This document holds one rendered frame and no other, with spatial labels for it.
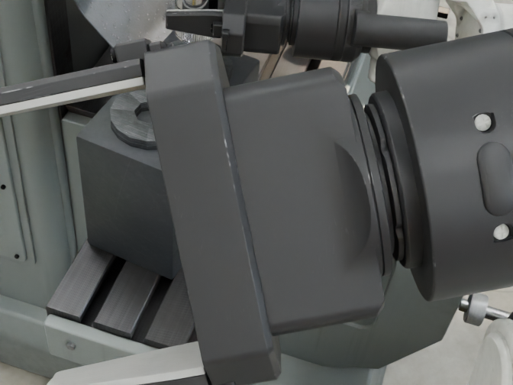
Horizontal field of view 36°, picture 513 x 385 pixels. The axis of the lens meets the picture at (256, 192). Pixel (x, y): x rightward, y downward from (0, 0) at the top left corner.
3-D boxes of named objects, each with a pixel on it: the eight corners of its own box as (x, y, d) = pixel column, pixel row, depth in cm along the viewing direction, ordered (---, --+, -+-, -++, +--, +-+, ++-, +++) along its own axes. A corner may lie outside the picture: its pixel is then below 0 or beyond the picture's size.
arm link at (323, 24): (230, -58, 88) (338, -48, 89) (226, 14, 96) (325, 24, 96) (222, 8, 80) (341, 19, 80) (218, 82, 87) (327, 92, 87)
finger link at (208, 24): (166, 4, 85) (224, 10, 85) (166, 29, 87) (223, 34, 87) (164, 13, 84) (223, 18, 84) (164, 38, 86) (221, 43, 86)
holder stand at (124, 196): (250, 166, 110) (262, 50, 96) (172, 282, 96) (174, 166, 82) (172, 136, 113) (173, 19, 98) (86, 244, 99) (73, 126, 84)
